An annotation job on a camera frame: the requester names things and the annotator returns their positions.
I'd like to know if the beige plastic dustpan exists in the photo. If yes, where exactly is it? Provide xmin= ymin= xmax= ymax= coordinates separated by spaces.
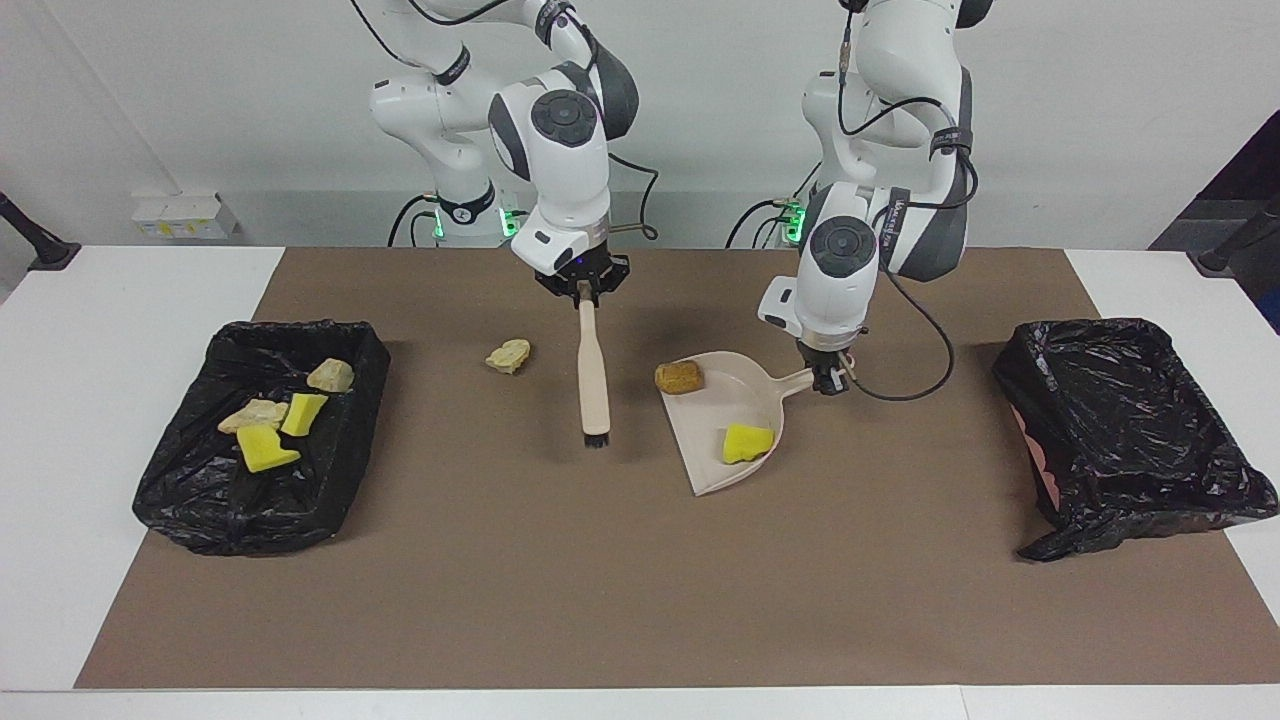
xmin=658 ymin=350 xmax=859 ymax=497

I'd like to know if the white wall socket box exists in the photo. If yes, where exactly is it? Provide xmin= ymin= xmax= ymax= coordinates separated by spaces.
xmin=130 ymin=192 xmax=241 ymax=241

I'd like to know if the beige hand brush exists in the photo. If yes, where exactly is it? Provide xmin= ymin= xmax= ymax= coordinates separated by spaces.
xmin=577 ymin=282 xmax=612 ymax=448

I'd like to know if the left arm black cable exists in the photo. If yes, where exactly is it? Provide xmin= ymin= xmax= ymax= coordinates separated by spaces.
xmin=835 ymin=10 xmax=979 ymax=403

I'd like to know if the right base black cable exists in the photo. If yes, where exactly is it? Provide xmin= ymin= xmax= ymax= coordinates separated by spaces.
xmin=388 ymin=193 xmax=443 ymax=248

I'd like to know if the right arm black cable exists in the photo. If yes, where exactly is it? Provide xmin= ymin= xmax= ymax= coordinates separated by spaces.
xmin=350 ymin=0 xmax=661 ymax=241

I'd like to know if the large yellow sponge piece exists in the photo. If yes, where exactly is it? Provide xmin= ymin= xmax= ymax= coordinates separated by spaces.
xmin=237 ymin=424 xmax=301 ymax=473

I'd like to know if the left base black cable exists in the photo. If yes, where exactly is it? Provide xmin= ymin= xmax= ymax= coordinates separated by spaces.
xmin=725 ymin=198 xmax=801 ymax=248

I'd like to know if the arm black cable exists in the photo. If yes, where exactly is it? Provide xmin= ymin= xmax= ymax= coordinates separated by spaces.
xmin=350 ymin=0 xmax=661 ymax=241
xmin=835 ymin=10 xmax=979 ymax=403

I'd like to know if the brown table mat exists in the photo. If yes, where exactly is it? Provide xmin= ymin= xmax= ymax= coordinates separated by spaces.
xmin=75 ymin=247 xmax=1280 ymax=689

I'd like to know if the black bag lined pink bin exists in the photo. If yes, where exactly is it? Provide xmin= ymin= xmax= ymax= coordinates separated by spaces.
xmin=992 ymin=318 xmax=1280 ymax=562

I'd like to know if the base black cable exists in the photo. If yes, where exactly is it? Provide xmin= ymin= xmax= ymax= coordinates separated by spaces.
xmin=725 ymin=198 xmax=801 ymax=248
xmin=388 ymin=193 xmax=443 ymax=248

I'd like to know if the black stand leg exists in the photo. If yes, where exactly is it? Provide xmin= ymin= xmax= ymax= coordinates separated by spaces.
xmin=0 ymin=190 xmax=81 ymax=273
xmin=1187 ymin=195 xmax=1280 ymax=276

